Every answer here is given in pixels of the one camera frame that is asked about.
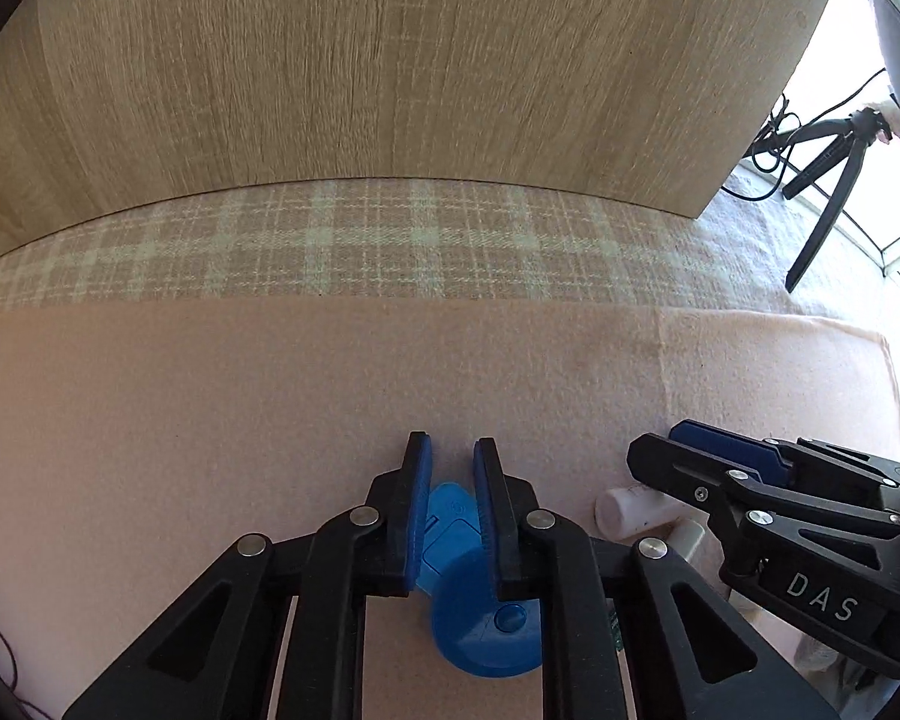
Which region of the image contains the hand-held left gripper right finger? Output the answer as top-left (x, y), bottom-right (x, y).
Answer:
top-left (472, 437), bottom-right (841, 720)

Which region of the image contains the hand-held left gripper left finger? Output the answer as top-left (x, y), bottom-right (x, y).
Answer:
top-left (64, 431), bottom-right (431, 720)

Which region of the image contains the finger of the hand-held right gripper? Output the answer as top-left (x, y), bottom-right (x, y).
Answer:
top-left (670, 420), bottom-right (900, 494)
top-left (628, 433), bottom-right (900, 571)

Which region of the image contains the cream bottle with grey cap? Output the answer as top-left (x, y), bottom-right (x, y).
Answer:
top-left (595, 485), bottom-right (682, 542)

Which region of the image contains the blue round tape measure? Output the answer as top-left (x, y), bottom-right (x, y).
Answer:
top-left (418, 481), bottom-right (542, 681)

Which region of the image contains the green glitter glue tube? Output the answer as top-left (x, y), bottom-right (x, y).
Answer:
top-left (606, 520), bottom-right (710, 653)

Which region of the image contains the black tripod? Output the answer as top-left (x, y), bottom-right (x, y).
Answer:
top-left (750, 109), bottom-right (893, 293)

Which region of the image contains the plaid blanket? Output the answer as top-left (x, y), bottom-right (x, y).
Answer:
top-left (0, 165), bottom-right (900, 320)

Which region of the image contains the light wooden board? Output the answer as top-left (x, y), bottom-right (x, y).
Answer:
top-left (0, 0), bottom-right (845, 260)

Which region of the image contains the black ring light cable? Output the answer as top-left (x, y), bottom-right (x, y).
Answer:
top-left (742, 67), bottom-right (890, 203)

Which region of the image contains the thin black cable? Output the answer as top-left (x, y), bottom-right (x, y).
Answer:
top-left (0, 600), bottom-right (46, 720)

